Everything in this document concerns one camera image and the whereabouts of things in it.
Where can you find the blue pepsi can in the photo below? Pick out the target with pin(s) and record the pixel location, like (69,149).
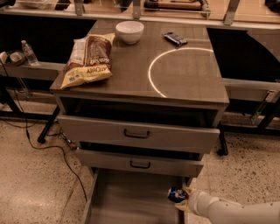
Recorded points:
(177,195)

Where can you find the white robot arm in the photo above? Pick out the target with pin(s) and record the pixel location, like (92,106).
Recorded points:
(223,211)

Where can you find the middle grey drawer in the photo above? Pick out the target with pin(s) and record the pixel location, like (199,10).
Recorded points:
(134,163)

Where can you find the bottom open grey drawer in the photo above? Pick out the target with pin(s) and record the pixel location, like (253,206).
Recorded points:
(127,197)

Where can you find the top grey drawer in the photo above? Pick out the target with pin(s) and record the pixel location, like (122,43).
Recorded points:
(135,134)

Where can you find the grey drawer cabinet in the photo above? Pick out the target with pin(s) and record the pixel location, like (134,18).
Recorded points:
(153,81)

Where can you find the right grey bench shelf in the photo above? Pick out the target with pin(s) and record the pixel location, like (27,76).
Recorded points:
(252,90)

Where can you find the grey bench shelf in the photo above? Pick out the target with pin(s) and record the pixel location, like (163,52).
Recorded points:
(46,71)
(252,90)

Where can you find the yellow brown chip bag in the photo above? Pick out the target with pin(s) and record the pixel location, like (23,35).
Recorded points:
(89,60)

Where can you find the white ceramic bowl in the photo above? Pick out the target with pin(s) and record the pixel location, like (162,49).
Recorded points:
(129,31)

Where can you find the left grey bench shelf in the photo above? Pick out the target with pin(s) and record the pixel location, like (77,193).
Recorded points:
(46,71)

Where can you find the clear plastic water bottle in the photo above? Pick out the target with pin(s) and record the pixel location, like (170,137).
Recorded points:
(29,53)

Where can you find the back counter rail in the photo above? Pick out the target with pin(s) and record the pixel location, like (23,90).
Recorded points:
(227,13)

